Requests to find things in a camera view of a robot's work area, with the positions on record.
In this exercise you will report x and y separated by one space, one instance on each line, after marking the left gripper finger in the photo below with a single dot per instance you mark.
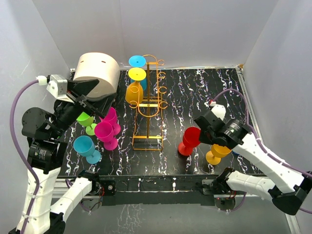
102 104
82 87

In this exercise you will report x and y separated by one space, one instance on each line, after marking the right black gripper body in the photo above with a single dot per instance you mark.
207 138

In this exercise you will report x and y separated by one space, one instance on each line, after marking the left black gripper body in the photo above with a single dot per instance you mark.
72 97

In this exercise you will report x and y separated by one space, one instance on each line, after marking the red wine glass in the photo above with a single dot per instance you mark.
190 141

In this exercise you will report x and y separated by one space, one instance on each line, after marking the orange wine glass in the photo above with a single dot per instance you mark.
134 92
217 152

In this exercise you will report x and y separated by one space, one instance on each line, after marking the blue wine glass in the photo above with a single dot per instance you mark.
85 147
139 61

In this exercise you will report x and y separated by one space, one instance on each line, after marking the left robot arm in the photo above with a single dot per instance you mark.
44 160

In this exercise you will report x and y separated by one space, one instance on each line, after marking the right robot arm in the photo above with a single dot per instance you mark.
285 187

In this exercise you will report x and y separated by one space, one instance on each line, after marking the magenta wine glass rear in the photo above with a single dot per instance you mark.
111 118

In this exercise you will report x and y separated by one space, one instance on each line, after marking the magenta wine glass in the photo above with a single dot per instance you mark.
111 118
104 132

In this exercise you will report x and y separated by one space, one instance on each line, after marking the green wine glass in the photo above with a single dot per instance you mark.
88 122

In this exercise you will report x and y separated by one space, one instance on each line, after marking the magenta wine glass front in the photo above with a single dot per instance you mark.
104 132

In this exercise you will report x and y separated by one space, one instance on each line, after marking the white cylindrical container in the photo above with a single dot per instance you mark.
99 66

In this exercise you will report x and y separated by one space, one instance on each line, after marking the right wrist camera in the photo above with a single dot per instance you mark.
215 111

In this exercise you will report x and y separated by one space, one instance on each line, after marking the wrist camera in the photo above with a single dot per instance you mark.
215 111
56 85

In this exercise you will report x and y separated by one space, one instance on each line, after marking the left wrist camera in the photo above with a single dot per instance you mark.
56 85

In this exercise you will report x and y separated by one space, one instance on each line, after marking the gold wire glass rack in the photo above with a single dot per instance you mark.
148 118

